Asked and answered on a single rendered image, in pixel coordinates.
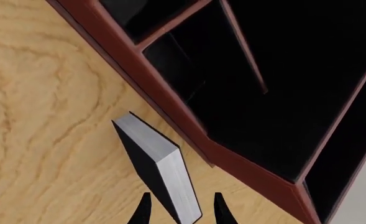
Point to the black book with white pages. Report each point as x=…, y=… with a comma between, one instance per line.
x=158, y=161

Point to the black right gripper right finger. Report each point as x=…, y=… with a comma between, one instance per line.
x=223, y=212

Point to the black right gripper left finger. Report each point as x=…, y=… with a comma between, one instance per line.
x=143, y=211

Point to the red-brown desk caddy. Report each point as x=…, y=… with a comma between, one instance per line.
x=263, y=93

